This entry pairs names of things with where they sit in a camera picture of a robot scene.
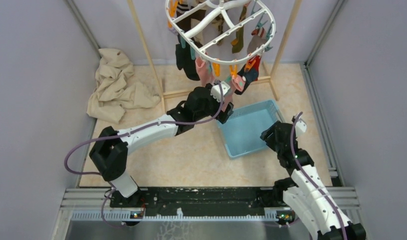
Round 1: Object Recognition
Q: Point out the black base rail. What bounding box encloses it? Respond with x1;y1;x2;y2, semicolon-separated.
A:
105;187;296;225

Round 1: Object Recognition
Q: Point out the black sock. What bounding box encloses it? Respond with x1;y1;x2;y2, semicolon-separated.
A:
175;44;200;81

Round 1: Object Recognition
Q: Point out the pink patterned sock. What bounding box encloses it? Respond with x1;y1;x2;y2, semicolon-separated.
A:
222;75;246;111
195;56;215;87

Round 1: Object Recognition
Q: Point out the grey sock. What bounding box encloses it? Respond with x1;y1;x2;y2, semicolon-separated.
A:
246;27;268;56

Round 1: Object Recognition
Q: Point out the wooden hanging rack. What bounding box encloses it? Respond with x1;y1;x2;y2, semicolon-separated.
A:
127;0;302;110

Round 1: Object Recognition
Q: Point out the beige crumpled cloth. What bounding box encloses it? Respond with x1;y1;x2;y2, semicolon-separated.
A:
86;48;161;124

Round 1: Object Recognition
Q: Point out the green striped sock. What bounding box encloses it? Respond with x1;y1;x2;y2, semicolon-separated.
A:
231;5;248;54

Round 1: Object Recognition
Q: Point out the argyle patterned sock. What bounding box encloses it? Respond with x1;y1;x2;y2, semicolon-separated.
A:
211;14;225;36

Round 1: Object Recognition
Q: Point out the dark navy sock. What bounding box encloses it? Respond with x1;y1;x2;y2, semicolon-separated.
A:
237;66;259;93

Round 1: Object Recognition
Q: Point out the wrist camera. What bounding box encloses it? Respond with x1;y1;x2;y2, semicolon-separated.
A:
210;81;233;103
292;115;308;138

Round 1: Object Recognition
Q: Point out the light blue plastic basket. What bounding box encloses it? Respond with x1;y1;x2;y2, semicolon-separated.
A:
217;99;284;160

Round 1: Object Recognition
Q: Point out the dark brown sock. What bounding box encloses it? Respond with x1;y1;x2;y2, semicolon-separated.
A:
176;3;206;32

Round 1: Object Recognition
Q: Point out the red sock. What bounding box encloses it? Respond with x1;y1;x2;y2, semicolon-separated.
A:
244;54;261;73

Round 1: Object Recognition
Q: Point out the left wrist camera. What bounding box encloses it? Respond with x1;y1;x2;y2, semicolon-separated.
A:
210;81;233;103

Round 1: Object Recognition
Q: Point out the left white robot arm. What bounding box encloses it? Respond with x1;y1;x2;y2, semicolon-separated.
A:
89;81;234;207

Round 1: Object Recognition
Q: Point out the orange hanger clip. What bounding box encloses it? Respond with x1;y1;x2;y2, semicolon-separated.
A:
229;64;238;79

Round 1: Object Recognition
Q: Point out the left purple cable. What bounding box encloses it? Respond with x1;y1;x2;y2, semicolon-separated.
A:
63;82;226;176

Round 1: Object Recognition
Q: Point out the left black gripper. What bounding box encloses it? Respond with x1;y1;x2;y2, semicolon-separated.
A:
194;83;234;124

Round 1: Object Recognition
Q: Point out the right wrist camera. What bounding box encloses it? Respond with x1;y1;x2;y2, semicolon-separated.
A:
292;115;308;138

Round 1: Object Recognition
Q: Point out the white round clip hanger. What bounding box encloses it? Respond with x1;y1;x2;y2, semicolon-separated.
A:
164;0;277;65

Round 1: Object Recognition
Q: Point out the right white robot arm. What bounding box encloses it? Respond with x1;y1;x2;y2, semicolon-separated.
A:
260;121;367;240

